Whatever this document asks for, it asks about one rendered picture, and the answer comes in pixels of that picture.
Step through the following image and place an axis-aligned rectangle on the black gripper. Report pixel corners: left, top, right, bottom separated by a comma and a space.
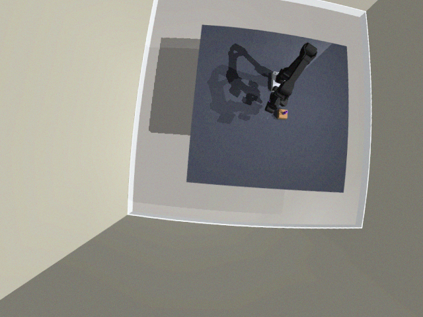
265, 86, 278, 114

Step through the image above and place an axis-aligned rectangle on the tan block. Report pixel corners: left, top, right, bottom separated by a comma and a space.
277, 109, 288, 120

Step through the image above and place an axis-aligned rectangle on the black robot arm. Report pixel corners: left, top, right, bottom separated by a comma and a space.
269, 42, 317, 110

